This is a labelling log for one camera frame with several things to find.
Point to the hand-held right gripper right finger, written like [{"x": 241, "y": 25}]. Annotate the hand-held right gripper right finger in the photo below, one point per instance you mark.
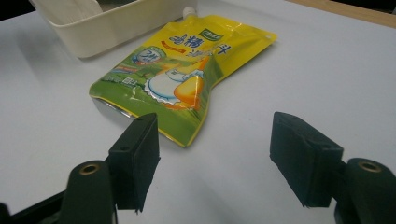
[{"x": 306, "y": 165}]

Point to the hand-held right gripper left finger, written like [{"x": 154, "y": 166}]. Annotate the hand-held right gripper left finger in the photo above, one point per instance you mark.
[{"x": 135, "y": 161}]

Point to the yellow green spout pouch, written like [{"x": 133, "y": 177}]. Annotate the yellow green spout pouch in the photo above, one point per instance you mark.
[{"x": 186, "y": 62}]

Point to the white divided plastic container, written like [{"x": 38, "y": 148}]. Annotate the white divided plastic container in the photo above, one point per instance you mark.
[{"x": 109, "y": 31}]

